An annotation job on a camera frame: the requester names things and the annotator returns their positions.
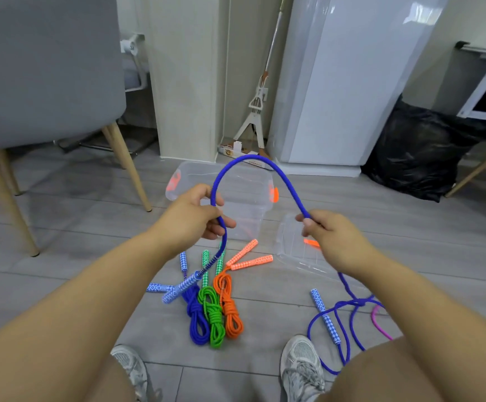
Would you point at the person's left hand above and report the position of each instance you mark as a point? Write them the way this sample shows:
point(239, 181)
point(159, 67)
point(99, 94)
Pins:
point(184, 221)

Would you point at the person's right hand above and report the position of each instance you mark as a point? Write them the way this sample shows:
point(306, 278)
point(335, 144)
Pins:
point(339, 242)

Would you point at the person's left thumb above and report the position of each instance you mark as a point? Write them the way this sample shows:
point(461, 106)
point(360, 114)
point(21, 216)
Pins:
point(222, 223)

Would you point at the person's right thumb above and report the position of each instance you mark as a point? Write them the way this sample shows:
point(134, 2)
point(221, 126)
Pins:
point(313, 230)

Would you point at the person's right forearm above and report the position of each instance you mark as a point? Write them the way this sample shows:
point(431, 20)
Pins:
point(435, 322)

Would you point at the person's left forearm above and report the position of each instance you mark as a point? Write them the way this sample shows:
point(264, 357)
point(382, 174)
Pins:
point(71, 313)

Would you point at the clear plastic box lid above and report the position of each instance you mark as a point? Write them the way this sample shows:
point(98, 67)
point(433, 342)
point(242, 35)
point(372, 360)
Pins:
point(293, 252)

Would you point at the clear plastic storage box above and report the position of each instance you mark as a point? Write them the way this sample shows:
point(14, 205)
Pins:
point(247, 205)

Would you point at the small cardboard box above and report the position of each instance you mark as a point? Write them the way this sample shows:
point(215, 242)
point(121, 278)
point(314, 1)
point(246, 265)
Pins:
point(229, 151)

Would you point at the white mop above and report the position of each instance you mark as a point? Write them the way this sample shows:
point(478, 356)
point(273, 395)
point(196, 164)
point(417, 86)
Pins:
point(256, 112)

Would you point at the black garbage bag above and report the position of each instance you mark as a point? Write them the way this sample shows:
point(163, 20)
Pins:
point(414, 150)

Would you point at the person's right grey sneaker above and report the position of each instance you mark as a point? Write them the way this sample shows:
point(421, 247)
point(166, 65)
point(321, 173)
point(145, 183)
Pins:
point(301, 368)

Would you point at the person's grey sneaker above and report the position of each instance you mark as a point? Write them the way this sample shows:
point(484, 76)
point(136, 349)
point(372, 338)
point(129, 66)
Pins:
point(301, 368)
point(132, 366)

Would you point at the dark metal floor rack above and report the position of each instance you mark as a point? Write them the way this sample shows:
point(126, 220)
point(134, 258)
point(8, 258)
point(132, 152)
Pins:
point(100, 143)

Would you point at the white refrigerator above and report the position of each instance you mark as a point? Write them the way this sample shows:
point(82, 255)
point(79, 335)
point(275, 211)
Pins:
point(343, 79)

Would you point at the person's right leg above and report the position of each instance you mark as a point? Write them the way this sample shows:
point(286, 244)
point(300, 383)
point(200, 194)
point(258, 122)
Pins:
point(377, 372)

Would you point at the person's leg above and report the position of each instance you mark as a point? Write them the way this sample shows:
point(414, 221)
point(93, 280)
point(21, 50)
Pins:
point(104, 387)
point(377, 372)

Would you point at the person's left grey sneaker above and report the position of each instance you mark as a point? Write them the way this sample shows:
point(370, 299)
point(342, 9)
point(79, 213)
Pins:
point(132, 366)

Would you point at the chair with wooden leg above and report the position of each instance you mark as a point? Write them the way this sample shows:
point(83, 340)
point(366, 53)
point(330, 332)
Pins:
point(473, 173)

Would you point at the person's left leg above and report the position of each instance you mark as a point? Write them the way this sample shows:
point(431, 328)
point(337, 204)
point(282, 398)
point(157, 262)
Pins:
point(104, 387)

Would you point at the grey chair with wooden legs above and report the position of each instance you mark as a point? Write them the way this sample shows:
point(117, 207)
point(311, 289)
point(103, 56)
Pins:
point(37, 58)

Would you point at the white metal frame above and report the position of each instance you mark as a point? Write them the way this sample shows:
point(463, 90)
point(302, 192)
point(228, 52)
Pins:
point(133, 45)

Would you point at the white table frame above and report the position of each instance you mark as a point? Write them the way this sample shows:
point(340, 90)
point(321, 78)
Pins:
point(484, 85)

